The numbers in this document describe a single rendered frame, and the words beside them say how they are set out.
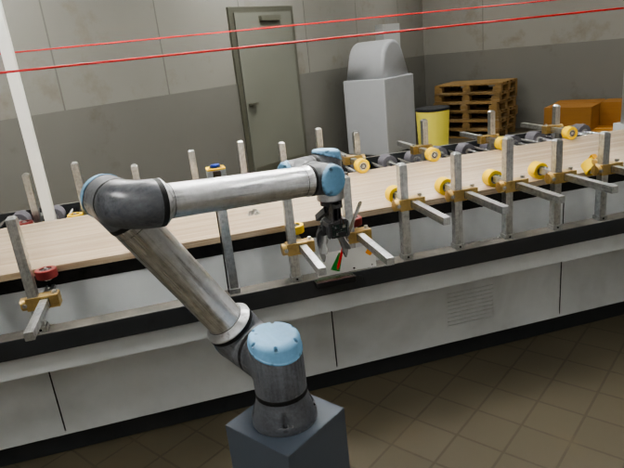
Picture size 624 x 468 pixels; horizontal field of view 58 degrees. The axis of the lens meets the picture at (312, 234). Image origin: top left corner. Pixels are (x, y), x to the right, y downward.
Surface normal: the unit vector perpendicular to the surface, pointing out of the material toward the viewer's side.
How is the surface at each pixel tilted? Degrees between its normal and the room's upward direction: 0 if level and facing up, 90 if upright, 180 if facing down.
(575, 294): 90
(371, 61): 80
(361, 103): 90
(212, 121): 90
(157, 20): 90
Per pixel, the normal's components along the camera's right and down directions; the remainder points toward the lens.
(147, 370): 0.26, 0.28
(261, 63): 0.77, 0.12
